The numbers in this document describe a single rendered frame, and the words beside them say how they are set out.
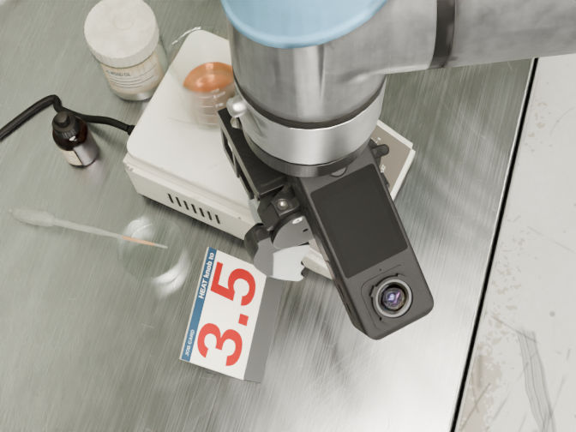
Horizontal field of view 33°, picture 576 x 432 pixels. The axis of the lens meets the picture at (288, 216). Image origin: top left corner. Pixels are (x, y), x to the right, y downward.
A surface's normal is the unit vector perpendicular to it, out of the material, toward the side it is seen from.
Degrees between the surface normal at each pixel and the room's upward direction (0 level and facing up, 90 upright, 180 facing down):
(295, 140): 87
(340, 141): 88
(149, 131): 0
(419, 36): 64
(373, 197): 31
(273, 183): 3
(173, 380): 0
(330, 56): 87
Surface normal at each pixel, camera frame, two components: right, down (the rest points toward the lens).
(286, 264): 0.43, 0.83
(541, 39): 0.12, 0.86
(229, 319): 0.60, -0.14
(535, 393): -0.04, -0.34
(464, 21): 0.11, 0.61
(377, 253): 0.25, 0.11
